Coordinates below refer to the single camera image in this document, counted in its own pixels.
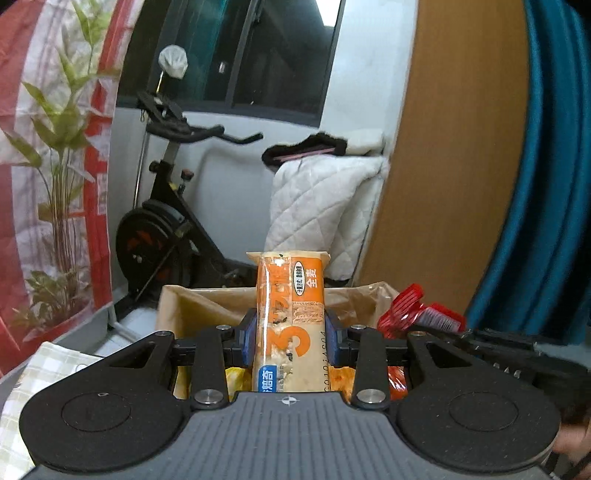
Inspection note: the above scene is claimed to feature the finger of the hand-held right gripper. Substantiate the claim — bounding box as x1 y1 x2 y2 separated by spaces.
409 323 571 352

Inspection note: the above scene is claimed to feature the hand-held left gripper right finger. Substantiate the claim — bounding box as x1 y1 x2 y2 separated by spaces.
325 311 481 411

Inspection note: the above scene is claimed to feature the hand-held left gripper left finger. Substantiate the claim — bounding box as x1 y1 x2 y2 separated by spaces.
99 310 257 411

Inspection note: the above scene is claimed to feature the orange beige bread packet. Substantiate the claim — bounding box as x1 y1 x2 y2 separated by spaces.
246 250 331 394

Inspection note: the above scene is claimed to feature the cardboard box with plastic liner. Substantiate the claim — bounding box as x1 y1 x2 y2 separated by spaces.
159 282 400 403

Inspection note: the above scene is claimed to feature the yellow snack packet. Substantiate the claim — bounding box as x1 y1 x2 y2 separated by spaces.
173 364 246 400

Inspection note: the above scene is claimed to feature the orange red snack packet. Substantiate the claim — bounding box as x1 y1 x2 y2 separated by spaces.
387 366 410 403

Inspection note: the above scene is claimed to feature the white quilted blanket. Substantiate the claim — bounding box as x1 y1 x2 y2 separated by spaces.
264 154 391 283

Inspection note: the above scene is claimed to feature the black exercise bike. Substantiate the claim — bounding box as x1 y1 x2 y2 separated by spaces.
108 90 264 334

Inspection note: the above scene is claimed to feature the teal curtain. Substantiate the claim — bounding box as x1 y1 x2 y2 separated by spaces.
465 0 591 346

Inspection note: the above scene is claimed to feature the wooden panel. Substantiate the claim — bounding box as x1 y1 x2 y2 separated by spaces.
358 0 530 325

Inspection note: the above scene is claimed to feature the black garment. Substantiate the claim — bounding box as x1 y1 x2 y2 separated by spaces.
261 132 347 169

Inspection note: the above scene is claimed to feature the white fleece cloth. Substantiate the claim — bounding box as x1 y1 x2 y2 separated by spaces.
345 129 385 156

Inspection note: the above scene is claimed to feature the checked tablecloth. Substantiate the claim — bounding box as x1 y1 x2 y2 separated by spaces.
0 340 105 480

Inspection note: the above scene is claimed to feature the pole with white bag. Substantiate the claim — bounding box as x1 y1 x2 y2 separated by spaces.
136 45 189 208

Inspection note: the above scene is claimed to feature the dark window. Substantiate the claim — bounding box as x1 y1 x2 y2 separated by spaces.
115 0 347 128

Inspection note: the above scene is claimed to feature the red printed wall cloth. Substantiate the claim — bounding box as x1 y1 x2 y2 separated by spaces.
0 0 122 380

